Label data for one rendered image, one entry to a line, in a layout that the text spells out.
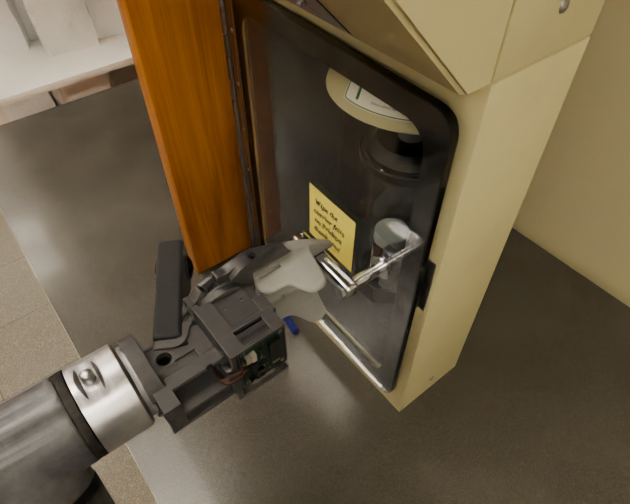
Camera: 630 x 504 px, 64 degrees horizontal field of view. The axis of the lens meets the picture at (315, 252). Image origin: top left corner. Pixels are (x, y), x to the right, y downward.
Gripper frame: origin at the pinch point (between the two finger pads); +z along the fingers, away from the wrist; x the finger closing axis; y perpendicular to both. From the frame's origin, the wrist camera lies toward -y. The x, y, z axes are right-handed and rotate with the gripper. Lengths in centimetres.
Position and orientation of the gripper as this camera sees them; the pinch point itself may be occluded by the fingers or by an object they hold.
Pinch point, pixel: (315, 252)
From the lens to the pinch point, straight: 50.5
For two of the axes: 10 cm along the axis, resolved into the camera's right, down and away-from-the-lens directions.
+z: 7.9, -4.6, 4.1
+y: 6.2, 5.8, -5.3
